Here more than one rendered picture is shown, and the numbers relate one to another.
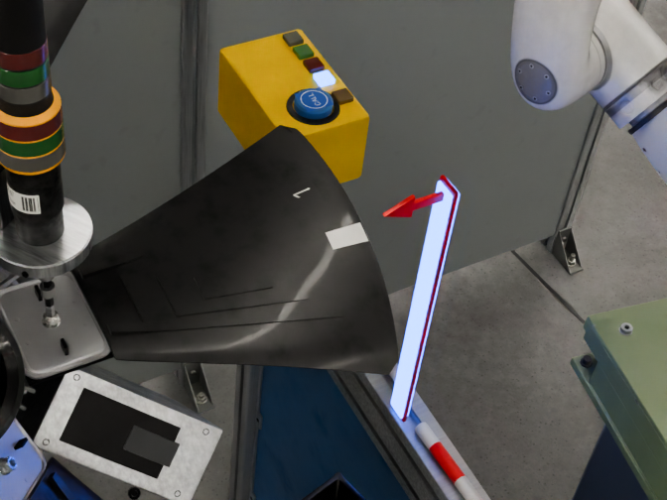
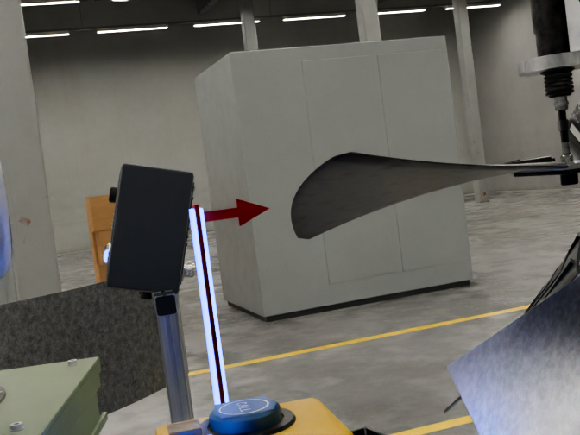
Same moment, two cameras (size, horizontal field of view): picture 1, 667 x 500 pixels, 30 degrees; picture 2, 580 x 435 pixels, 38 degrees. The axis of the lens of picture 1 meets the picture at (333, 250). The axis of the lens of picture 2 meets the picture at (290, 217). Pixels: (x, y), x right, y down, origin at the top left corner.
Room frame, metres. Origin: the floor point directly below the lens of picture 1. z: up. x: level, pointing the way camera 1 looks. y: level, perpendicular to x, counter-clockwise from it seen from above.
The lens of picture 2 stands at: (1.38, 0.25, 1.21)
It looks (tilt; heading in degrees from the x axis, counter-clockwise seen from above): 3 degrees down; 202
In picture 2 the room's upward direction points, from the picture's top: 7 degrees counter-clockwise
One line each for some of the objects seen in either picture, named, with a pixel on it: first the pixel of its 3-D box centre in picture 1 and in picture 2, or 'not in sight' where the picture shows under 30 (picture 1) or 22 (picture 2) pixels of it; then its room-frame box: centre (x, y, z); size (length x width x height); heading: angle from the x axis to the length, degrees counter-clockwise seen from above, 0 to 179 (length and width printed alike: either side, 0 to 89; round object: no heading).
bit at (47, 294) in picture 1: (48, 297); (564, 134); (0.57, 0.20, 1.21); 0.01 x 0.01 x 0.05
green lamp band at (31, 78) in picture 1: (20, 62); not in sight; (0.57, 0.20, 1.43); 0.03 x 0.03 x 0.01
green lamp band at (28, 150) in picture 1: (28, 126); not in sight; (0.57, 0.20, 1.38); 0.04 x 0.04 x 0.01
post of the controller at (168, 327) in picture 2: not in sight; (173, 358); (0.33, -0.39, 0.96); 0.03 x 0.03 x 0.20; 34
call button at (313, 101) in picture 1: (313, 104); (245, 419); (0.98, 0.04, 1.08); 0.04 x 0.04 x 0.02
